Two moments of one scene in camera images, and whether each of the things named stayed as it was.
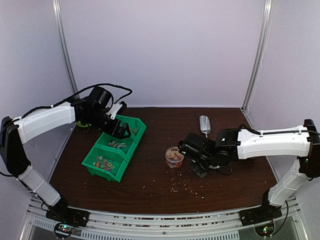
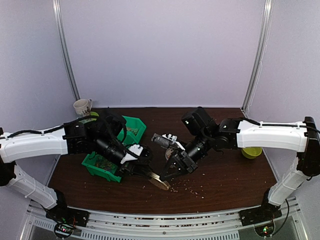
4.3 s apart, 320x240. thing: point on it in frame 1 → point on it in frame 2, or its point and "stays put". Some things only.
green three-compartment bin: (106, 163) stays put
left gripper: (113, 131) → (136, 169)
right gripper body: (207, 166) → (189, 163)
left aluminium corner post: (60, 26) stays put
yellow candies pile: (134, 130) stays put
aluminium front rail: (215, 226) stays put
